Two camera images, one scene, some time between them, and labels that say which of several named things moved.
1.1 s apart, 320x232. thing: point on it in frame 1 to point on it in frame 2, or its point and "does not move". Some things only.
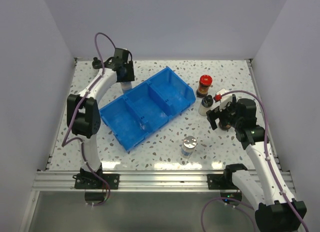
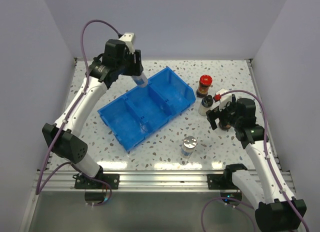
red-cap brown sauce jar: x=225 y=124 does not move
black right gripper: x=214 y=114 does not move
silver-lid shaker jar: x=189 y=142 does not move
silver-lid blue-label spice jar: x=126 y=86 to x=141 y=80
